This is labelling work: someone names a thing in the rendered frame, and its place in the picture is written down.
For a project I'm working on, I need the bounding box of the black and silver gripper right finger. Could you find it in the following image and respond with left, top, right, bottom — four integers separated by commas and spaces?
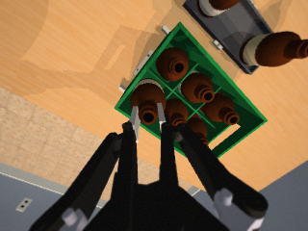
157, 103, 269, 231

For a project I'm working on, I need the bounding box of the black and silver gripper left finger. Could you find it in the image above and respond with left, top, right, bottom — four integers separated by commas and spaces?
29, 106, 141, 231

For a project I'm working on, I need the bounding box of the brown glass bottle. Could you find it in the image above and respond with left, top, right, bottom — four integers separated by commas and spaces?
196, 0, 241, 17
200, 92, 240, 125
187, 113, 208, 147
130, 78, 167, 125
177, 70, 215, 103
240, 31, 308, 67
164, 93, 189, 126
155, 47, 190, 82

